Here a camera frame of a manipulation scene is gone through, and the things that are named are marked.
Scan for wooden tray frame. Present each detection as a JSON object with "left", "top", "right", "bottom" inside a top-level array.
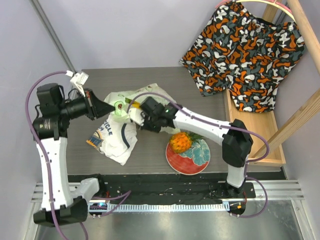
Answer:
[{"left": 224, "top": 0, "right": 320, "bottom": 167}]

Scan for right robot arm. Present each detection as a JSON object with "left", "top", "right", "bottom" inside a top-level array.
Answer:
[{"left": 140, "top": 96, "right": 253, "bottom": 198}]

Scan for camouflage patterned shorts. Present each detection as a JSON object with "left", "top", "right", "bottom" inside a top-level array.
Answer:
[{"left": 180, "top": 1, "right": 306, "bottom": 113}]

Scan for light green plastic bag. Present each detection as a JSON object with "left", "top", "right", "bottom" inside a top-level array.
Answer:
[{"left": 103, "top": 83, "right": 176, "bottom": 123}]

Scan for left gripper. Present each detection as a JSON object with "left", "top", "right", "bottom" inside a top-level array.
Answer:
[{"left": 58, "top": 88, "right": 115, "bottom": 121}]

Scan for red and teal plate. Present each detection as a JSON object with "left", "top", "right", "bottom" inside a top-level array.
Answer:
[{"left": 165, "top": 139, "right": 211, "bottom": 176}]

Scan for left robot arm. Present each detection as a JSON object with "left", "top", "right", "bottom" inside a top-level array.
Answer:
[{"left": 32, "top": 83, "right": 115, "bottom": 227}]

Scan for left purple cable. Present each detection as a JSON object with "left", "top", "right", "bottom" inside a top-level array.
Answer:
[{"left": 24, "top": 70, "right": 132, "bottom": 240}]

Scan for orange fake pineapple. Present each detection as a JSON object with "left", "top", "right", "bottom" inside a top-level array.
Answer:
[{"left": 169, "top": 131, "right": 203, "bottom": 154}]

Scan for perforated metal rail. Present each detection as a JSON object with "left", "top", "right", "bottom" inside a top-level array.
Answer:
[{"left": 87, "top": 201, "right": 230, "bottom": 213}]

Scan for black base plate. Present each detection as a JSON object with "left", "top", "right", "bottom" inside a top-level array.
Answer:
[{"left": 67, "top": 172, "right": 287, "bottom": 205}]

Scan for white printed t-shirt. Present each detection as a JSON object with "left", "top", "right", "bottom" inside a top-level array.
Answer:
[{"left": 86, "top": 114, "right": 138, "bottom": 166}]

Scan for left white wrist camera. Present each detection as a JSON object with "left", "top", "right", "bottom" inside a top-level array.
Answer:
[{"left": 65, "top": 70, "right": 89, "bottom": 97}]

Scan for wooden hoop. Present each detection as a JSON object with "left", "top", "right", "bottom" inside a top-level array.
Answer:
[{"left": 215, "top": 0, "right": 293, "bottom": 16}]

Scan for fake mango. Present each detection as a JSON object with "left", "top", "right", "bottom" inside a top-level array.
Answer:
[{"left": 125, "top": 98, "right": 140, "bottom": 108}]

